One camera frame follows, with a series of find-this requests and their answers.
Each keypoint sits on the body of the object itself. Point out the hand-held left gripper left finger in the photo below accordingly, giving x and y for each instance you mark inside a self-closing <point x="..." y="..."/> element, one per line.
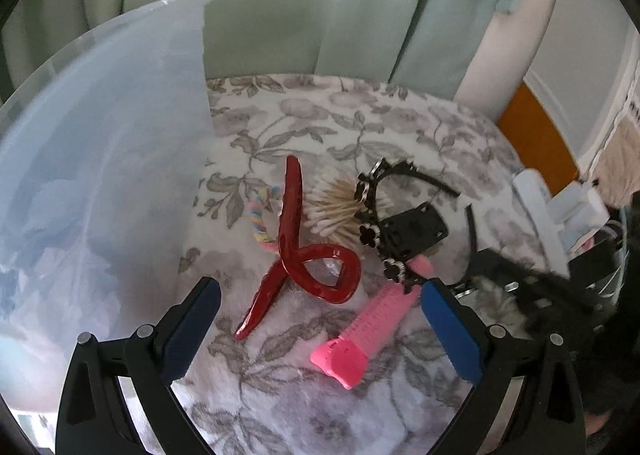
<point x="192" y="330"/>

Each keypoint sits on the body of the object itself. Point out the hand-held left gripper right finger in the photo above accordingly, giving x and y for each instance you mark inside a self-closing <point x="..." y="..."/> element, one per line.
<point x="450" y="330"/>

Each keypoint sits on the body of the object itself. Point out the pink hair roller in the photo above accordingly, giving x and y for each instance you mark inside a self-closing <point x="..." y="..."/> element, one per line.
<point x="370" y="330"/>

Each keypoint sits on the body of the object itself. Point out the black rectangular hair clip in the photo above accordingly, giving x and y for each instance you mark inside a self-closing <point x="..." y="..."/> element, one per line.
<point x="415" y="230"/>

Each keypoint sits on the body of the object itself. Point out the black clover headband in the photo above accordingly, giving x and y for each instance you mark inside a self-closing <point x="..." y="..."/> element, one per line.
<point x="367" y="231"/>

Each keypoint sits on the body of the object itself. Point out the bag of cotton swabs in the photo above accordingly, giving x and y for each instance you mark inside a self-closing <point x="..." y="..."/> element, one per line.
<point x="330" y="207"/>

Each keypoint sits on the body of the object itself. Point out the clear plastic container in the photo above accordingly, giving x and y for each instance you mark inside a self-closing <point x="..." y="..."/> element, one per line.
<point x="100" y="160"/>

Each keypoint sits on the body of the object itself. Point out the red hair claw clip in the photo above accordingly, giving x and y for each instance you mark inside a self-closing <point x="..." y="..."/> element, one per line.
<point x="290" y="235"/>

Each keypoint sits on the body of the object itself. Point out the beige textured cloth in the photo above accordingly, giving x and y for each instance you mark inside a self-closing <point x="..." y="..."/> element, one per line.
<point x="620" y="160"/>

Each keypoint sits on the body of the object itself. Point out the floral blanket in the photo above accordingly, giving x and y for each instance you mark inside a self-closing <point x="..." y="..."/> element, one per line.
<point x="310" y="120"/>

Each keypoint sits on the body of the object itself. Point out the pale green curtain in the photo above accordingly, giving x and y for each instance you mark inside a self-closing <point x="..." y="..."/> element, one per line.
<point x="300" y="0"/>

